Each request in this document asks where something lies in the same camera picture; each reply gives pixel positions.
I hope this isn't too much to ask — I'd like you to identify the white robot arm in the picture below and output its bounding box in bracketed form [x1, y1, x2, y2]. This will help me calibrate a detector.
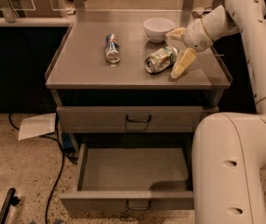
[167, 0, 266, 224]

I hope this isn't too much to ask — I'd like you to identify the blue silver energy drink can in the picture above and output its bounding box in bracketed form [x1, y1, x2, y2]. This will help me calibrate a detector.
[105, 33, 120, 63]

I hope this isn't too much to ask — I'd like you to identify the crushed green 7up can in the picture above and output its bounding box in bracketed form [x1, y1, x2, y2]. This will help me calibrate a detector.
[145, 46, 178, 74]

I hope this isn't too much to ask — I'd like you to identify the black bar object on floor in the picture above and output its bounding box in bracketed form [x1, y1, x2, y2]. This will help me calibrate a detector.
[0, 188, 21, 224]

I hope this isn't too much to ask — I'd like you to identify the open grey middle drawer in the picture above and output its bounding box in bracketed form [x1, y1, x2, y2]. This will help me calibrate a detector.
[60, 145, 194, 211]

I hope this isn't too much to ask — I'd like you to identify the white bowl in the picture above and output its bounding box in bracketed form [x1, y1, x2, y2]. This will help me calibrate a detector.
[143, 18, 175, 44]

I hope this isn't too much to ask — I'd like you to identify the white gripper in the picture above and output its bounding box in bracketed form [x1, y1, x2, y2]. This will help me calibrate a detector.
[166, 6, 239, 79]

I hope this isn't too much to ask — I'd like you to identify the black cable on left floor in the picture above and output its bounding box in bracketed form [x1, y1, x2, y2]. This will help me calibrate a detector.
[8, 112, 79, 224]

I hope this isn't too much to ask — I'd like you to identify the grey drawer cabinet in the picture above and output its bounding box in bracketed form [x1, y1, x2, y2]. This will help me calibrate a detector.
[44, 9, 233, 213]

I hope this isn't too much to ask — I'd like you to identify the closed grey top drawer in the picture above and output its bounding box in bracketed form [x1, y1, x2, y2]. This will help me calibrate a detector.
[57, 106, 218, 133]

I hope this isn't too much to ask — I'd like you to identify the blue box under cabinet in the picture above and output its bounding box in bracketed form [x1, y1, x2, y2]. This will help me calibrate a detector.
[61, 133, 74, 149]

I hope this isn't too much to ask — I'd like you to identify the white paper sheet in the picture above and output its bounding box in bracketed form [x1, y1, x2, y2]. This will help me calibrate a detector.
[19, 113, 56, 141]

